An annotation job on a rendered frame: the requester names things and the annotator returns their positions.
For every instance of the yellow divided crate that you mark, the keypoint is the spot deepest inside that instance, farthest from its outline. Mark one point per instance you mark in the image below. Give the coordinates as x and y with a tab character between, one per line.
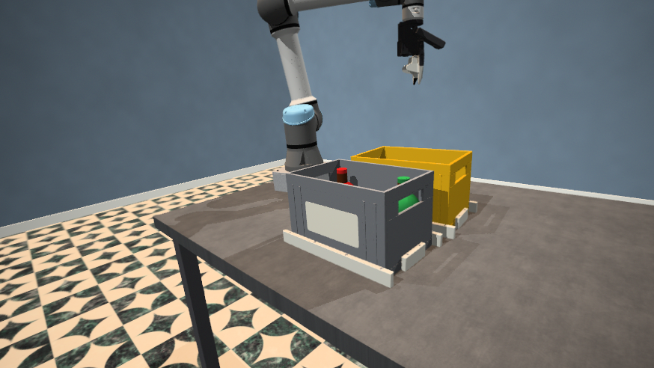
449	198

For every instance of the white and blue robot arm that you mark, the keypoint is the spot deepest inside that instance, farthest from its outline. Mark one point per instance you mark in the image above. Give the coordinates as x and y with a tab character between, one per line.
299	120

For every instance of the green bottle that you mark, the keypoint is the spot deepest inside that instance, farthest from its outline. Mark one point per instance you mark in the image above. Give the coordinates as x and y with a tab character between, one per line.
407	201

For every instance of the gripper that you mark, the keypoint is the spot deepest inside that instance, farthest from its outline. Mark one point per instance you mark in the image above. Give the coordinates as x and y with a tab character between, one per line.
407	36

